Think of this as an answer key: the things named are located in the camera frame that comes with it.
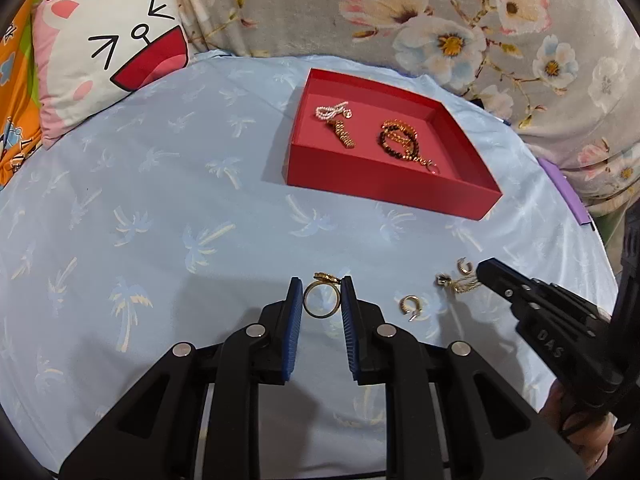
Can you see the gold wristwatch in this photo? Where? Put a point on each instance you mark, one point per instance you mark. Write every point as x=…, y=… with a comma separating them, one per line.
x=345, y=135

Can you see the colourful cartoon bed sheet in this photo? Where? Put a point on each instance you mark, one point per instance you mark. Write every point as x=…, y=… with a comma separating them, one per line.
x=15, y=85

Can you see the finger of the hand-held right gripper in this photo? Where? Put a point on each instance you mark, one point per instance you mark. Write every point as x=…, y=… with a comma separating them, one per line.
x=495, y=275

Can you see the purple flat object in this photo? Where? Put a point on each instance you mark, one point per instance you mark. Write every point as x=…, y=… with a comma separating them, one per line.
x=570, y=195

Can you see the silver ear cuff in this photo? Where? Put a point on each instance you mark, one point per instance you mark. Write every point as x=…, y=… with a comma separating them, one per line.
x=460, y=264

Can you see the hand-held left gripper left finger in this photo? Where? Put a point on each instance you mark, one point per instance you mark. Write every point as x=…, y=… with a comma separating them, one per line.
x=292, y=335

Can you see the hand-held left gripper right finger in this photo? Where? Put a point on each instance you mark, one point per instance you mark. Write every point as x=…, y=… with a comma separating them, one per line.
x=350, y=335

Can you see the gold hoop earring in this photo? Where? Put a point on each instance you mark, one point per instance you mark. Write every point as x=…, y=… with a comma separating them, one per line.
x=404, y=305

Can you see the white cat face pillow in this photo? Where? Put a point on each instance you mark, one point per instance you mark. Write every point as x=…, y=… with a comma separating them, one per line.
x=90, y=85

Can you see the grey floral blanket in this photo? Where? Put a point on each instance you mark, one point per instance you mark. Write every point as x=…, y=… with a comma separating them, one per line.
x=300, y=10

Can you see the person's right hand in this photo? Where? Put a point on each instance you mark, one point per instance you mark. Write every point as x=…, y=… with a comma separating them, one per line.
x=580, y=435

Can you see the red cardboard box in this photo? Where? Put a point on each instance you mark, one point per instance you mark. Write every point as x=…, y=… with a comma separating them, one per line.
x=390, y=190

